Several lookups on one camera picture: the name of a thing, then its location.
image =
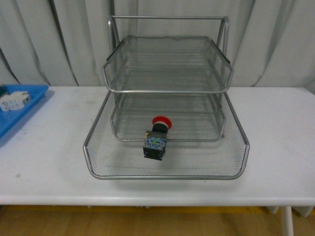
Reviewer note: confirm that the red emergency stop button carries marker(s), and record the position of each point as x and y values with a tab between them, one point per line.
156	140

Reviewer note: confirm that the white curtain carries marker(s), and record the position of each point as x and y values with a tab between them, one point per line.
65	42

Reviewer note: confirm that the white circuit breaker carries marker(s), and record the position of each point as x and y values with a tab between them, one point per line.
15	101

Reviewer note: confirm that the blue plastic tray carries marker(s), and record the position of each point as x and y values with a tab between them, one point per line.
11	122

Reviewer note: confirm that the green knife switch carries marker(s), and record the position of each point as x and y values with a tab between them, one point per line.
3	92

